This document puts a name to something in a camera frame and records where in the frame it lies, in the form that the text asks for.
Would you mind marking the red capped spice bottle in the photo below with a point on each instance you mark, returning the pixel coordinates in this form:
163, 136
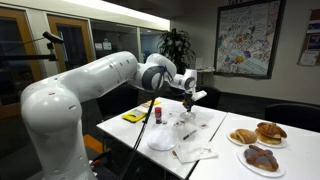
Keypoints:
158, 115

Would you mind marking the white plate under brown breads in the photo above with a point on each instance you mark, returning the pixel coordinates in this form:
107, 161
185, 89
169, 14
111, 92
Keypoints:
273, 145

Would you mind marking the small brown sauce packet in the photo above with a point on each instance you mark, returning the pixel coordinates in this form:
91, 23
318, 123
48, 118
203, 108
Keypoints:
174, 153

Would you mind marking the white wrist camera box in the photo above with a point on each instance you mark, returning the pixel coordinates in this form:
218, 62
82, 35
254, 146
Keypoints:
199, 95

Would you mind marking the white side table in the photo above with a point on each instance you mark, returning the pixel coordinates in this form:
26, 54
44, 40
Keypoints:
205, 71

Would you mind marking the green yellow Crayola marker box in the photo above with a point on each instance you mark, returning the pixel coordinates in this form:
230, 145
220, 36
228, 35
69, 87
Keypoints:
134, 115

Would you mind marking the dark brown shell bread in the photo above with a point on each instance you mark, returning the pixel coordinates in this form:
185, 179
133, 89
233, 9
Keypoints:
271, 129

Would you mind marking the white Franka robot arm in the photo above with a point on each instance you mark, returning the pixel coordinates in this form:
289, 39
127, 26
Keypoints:
83, 80

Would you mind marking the glass lid with knob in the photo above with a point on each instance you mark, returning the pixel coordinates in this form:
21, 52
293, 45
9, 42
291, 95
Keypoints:
187, 115

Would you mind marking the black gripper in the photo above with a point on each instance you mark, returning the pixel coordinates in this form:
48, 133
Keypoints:
188, 99

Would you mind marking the cork bulletin board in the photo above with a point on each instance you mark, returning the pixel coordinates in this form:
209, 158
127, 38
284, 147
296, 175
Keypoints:
310, 36

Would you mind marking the chocolate crossed bread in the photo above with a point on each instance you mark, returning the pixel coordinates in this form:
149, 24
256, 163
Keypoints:
261, 157

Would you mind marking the small yellow marker box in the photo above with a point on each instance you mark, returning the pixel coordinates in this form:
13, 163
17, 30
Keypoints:
150, 103

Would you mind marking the golden bread roll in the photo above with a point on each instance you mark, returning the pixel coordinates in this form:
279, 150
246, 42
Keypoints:
248, 136

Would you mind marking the white plate under golden breads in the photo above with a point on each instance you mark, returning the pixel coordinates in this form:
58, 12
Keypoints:
235, 141

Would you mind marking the white paper sign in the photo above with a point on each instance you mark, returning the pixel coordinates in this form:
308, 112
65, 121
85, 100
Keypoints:
107, 45
98, 46

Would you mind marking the black camera on boom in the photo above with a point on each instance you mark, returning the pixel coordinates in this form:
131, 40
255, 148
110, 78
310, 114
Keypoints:
52, 37

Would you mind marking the empty white plate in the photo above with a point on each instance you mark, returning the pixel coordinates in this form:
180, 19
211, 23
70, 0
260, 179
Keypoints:
162, 140

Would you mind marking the small golden bread piece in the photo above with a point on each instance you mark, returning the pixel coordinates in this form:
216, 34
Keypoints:
234, 135

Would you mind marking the white marker with grey cap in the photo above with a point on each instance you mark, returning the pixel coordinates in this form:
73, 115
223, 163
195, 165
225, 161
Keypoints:
189, 134

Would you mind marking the white sauce packet orange print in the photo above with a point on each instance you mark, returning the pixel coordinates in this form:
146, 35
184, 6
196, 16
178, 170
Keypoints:
203, 126
177, 125

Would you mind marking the white plate under chocolate bread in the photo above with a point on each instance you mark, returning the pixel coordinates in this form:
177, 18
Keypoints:
253, 168

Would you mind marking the large framed drawing poster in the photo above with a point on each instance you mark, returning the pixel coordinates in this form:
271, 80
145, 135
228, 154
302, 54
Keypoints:
248, 38

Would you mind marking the brown round bread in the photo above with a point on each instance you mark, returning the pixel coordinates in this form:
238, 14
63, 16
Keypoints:
266, 139

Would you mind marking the green potted plant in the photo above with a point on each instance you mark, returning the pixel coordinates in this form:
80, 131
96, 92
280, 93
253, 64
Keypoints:
176, 50

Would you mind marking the black boom pole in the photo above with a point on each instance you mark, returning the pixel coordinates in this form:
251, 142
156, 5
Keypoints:
26, 57

